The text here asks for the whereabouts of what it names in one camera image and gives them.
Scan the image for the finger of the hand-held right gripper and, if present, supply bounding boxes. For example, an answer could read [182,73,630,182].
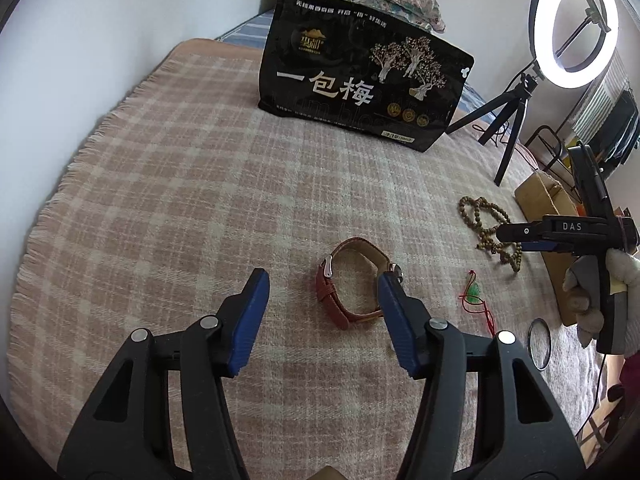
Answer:
[520,241,608,254]
[496,215,610,244]

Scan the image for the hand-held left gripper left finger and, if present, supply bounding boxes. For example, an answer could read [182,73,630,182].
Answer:
[57,267,271,480]

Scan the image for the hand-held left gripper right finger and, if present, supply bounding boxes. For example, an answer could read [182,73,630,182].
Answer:
[376,271,586,480]

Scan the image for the shallow cardboard box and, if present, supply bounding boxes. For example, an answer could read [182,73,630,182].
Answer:
[515,170,601,328]

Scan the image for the red-brown leather wristwatch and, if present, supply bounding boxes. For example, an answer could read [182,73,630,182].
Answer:
[314,236,405,331]

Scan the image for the brown wooden bead necklace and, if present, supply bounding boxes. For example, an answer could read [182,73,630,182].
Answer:
[459,196,523,273]

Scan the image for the green pendant with red cord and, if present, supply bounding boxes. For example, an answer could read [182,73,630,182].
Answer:
[460,270,501,336]

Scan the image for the dark thin bangle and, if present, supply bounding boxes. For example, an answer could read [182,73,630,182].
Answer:
[527,318,552,372]

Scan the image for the person's right hand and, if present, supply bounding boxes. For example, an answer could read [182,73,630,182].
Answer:
[562,248,640,356]

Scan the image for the dark hanging clothes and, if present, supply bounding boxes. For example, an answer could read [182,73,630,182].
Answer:
[600,87,640,181]

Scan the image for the black metal clothes rack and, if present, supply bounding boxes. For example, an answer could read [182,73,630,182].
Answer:
[525,50,640,186]

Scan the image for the grey striped hanging cloth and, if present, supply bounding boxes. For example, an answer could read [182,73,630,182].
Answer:
[570,55,636,141]

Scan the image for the black tripod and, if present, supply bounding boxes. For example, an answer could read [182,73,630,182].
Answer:
[446,72,541,187]

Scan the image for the pink plaid blanket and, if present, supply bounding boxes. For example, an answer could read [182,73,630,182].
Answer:
[10,39,608,480]

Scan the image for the black phone holder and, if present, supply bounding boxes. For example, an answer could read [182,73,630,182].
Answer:
[555,0,612,58]

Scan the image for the black printed snack bag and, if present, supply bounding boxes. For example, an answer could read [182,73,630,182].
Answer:
[257,0,475,153]

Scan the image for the white ring light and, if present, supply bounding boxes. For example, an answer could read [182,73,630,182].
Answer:
[530,0,621,73]

